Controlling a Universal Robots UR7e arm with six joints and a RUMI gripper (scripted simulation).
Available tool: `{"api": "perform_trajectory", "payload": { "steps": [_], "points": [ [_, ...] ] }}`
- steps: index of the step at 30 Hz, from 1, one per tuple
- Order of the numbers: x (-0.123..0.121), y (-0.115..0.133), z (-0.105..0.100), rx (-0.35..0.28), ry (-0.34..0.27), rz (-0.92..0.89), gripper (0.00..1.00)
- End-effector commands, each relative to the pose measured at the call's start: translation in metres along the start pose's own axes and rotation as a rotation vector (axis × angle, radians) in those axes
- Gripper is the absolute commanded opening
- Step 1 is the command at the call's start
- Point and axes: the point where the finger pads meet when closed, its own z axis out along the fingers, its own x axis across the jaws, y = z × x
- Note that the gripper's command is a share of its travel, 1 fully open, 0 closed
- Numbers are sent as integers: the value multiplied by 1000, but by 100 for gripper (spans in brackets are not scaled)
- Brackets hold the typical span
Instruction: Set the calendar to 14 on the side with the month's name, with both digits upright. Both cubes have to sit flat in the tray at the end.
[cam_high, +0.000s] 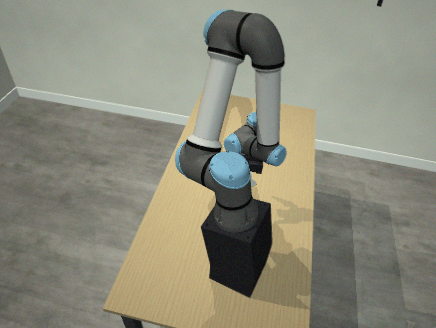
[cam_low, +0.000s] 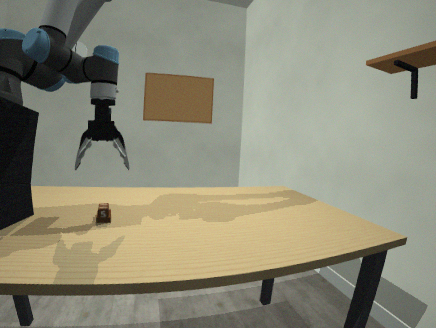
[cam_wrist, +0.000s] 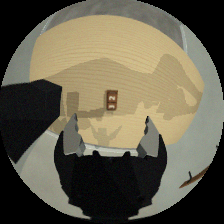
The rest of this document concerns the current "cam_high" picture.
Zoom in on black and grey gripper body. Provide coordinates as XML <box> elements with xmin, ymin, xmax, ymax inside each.
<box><xmin>246</xmin><ymin>156</ymin><xmax>263</xmax><ymax>174</ymax></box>

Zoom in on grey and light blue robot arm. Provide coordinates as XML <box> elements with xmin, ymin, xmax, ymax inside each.
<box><xmin>175</xmin><ymin>10</ymin><xmax>287</xmax><ymax>232</ymax></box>

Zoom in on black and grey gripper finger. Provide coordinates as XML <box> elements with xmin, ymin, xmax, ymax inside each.
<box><xmin>250</xmin><ymin>174</ymin><xmax>256</xmax><ymax>187</ymax></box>

